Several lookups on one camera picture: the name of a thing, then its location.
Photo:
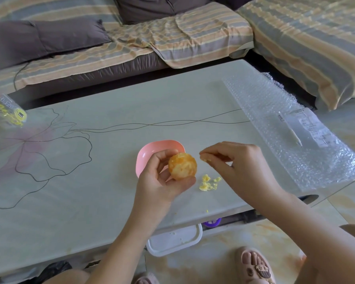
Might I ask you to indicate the grey flat pillow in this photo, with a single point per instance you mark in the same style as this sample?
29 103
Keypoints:
41 39

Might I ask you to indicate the dark brown sofa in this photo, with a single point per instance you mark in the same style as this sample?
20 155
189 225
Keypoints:
91 75

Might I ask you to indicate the person's left forearm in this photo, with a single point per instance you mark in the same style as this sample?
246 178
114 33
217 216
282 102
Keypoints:
118 257

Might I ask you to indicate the thin white stick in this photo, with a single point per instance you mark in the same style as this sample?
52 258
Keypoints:
291 131

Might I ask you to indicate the clear bubble wrap sheet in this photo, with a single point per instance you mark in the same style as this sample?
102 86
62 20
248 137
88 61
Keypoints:
257 100

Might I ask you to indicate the clear plastic bag paper label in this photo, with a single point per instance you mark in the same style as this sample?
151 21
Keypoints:
310 128

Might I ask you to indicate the black box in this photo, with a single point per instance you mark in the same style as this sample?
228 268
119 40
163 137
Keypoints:
251 217

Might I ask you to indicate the pink plastic dish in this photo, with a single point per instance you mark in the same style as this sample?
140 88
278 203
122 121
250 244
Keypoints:
149 153

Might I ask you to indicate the person's foot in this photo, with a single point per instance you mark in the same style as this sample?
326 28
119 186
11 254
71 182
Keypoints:
254 266
146 280

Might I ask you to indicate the small white pith clump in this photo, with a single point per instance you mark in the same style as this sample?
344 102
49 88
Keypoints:
208 183

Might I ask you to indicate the person's right forearm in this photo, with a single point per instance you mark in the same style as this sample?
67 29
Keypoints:
316 239

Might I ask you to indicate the striped sofa sheet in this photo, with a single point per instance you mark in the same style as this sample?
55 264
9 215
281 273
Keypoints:
301 38
201 36

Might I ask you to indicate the person's left hand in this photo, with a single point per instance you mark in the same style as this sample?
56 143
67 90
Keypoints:
153 192

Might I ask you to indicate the black plastic bag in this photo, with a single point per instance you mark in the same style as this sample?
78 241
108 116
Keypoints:
53 270

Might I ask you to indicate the person's right hand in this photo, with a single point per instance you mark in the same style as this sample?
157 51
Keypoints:
248 171

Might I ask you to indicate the person's right foot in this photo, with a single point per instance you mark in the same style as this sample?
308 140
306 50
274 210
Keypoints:
254 266

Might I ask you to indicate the grey upright cushion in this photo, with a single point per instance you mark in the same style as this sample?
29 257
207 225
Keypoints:
159 8

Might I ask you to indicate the clear bottle yellow label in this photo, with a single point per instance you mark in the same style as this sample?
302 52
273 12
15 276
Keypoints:
6 110

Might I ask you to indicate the person's left leg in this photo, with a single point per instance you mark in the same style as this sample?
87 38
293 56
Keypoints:
71 277

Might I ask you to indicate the orange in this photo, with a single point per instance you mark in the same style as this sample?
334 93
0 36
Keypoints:
182 166

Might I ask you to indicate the white plastic container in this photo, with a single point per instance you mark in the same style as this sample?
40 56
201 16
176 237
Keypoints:
174 241

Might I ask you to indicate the dark purple cushion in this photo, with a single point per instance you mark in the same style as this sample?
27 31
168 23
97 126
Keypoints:
236 2

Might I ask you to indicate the person's left foot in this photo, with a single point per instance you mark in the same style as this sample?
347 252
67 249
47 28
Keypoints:
146 280

